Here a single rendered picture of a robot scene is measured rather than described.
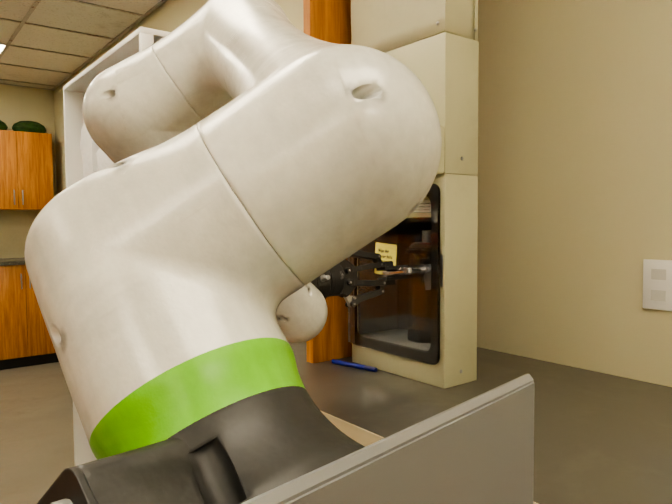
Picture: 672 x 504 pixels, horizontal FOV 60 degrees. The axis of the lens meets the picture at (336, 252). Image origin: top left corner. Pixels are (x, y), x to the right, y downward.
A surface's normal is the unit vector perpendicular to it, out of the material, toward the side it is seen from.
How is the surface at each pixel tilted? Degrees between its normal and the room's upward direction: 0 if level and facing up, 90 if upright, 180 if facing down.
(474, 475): 90
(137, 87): 82
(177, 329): 55
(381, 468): 90
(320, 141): 87
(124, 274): 60
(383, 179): 117
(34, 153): 90
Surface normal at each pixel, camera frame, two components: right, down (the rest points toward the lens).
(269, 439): 0.20, -0.80
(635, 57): -0.79, 0.04
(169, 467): 0.51, -0.76
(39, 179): 0.62, 0.04
